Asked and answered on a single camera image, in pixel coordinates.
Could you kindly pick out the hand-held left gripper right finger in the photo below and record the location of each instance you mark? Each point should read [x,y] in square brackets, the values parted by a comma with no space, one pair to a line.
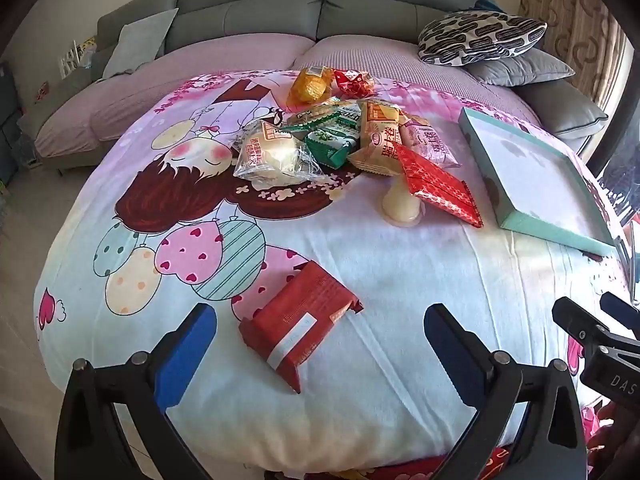
[450,355]

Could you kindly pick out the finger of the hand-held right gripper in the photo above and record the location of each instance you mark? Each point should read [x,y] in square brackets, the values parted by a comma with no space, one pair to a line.
[620,310]
[575,316]

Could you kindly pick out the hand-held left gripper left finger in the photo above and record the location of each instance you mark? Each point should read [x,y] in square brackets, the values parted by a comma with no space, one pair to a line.
[190,350]

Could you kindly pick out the red boxy snack packet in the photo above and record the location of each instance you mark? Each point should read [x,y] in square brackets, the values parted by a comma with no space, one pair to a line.
[300,315]

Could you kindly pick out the teal cardboard box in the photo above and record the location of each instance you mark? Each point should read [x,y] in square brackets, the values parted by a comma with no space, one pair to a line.
[530,175]

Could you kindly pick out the pale yellow jelly cup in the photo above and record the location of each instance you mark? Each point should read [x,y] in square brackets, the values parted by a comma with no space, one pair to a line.
[397,205]

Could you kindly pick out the red wafer packet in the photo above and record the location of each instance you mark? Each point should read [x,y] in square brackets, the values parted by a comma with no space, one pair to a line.
[435,185]

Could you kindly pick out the clear bread packet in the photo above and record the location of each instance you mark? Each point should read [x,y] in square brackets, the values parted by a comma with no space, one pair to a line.
[270,155]

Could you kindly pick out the pink cake roll packet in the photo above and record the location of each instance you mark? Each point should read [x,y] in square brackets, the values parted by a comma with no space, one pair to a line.
[430,142]

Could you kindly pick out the yellow cake roll packet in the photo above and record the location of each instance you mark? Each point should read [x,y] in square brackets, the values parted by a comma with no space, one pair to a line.
[380,135]

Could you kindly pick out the dark green snack packet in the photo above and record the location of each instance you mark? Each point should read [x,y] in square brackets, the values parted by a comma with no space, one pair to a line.
[330,150]

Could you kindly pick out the green white cracker packet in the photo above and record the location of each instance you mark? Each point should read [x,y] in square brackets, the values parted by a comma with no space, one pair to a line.
[325,115]

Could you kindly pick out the red twisted snack packet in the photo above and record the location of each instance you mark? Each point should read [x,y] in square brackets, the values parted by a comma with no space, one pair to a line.
[352,82]

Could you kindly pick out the orange clear snack packet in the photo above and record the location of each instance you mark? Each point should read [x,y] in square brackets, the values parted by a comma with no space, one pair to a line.
[310,85]

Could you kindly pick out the printed cartoon blanket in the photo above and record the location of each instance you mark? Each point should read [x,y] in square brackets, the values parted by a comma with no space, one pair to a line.
[400,270]

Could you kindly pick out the black folding rack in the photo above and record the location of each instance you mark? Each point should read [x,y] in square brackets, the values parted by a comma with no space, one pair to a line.
[620,190]

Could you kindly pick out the grey cushion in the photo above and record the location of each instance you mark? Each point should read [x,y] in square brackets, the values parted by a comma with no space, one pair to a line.
[525,67]

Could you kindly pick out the pink sofa cover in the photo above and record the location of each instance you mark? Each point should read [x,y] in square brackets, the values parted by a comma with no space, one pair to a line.
[200,65]

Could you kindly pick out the dark blue cabinet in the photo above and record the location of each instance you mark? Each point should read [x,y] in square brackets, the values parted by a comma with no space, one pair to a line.
[10,120]

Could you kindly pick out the beige patterned curtain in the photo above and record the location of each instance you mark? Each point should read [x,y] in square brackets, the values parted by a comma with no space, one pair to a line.
[575,20]

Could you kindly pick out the black white patterned cushion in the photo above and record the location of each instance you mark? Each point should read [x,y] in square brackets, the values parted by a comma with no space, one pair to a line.
[480,35]

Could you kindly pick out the pale green cushion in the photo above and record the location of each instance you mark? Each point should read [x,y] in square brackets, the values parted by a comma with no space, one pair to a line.
[140,42]

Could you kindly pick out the small white rack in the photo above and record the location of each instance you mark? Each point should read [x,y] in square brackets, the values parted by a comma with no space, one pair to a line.
[75,57]

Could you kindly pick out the blue cloth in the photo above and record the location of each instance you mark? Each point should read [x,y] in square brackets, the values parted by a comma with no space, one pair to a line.
[487,5]

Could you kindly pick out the grey sofa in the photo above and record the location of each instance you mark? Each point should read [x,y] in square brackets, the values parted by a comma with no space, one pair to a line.
[250,15]

